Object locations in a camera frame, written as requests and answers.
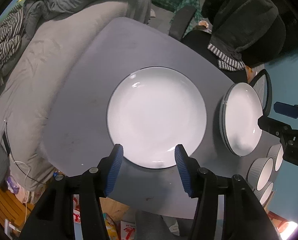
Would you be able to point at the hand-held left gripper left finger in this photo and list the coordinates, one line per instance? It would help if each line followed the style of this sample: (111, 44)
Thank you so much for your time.
(115, 167)

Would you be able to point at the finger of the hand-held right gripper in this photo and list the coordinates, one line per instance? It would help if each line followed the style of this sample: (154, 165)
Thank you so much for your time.
(271, 126)
(286, 109)

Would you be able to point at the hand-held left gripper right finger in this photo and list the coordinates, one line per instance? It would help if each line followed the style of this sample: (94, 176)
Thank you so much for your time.
(183, 172)

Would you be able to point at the small white bowl black rim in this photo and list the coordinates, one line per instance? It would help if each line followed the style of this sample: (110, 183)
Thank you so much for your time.
(262, 173)
(267, 192)
(278, 157)

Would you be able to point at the white sock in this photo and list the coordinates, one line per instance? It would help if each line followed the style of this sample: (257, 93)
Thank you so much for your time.
(172, 226)

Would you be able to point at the red white packet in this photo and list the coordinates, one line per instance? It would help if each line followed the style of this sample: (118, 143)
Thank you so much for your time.
(76, 210)

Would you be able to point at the yellow snack packet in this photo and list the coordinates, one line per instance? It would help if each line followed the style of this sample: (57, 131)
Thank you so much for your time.
(110, 227)

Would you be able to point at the red white bag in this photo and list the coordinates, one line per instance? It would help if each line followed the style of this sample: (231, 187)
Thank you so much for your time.
(127, 231)

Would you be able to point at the grey white striped towel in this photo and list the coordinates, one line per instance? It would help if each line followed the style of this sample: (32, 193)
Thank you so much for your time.
(226, 60)

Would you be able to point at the dark grey fleece robe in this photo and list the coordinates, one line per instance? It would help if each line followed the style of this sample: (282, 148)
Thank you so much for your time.
(251, 17)

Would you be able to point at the grey bed cover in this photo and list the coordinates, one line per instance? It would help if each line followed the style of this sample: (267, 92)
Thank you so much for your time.
(39, 80)

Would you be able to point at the black office chair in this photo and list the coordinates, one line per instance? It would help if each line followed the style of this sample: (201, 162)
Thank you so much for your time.
(181, 22)

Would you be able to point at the black white striped cloth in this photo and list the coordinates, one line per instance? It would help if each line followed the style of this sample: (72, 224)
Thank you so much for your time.
(1, 42)

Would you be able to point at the grey green jacket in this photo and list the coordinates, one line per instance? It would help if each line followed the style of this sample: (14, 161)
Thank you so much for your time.
(76, 0)

